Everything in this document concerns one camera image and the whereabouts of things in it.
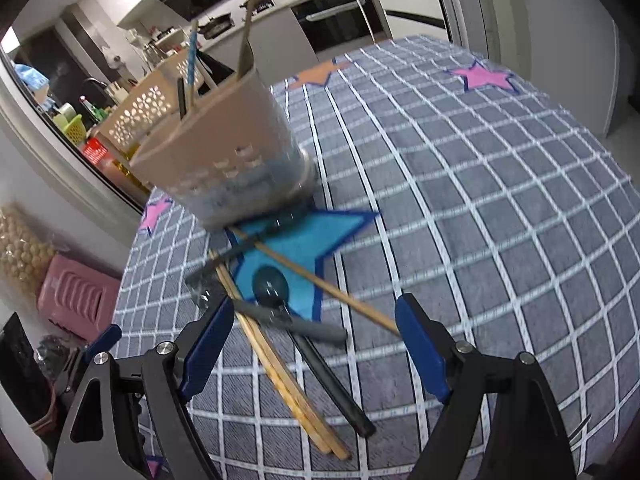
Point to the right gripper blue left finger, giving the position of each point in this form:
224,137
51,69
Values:
200,344

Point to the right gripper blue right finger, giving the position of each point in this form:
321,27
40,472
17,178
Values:
415,329

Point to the plain wooden chopstick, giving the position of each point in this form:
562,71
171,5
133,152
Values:
246,56

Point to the blue patterned wooden chopstick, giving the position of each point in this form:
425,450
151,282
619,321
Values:
190,74

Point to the wooden chopstick lower pair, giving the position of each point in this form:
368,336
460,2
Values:
280,364

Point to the dark green spoon centre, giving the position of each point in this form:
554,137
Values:
270,289

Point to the dark spoon near holder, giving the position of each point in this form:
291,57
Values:
275,226

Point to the pink plastic stool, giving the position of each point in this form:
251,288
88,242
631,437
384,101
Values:
77,298

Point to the long wooden chopstick crossing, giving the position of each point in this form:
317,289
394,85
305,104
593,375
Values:
282,252

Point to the grey checked tablecloth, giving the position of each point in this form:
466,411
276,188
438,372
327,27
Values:
505,218

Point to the beige plastic utensil holder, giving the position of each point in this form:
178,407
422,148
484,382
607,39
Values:
232,157

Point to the bag of peanuts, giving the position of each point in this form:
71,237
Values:
25,258

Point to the beige perforated laundry basket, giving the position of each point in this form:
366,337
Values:
156,97

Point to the black wok on stove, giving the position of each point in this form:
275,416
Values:
216,26

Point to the black built-in oven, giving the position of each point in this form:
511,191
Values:
329,24

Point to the black pot on stove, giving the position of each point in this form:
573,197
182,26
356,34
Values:
259,6

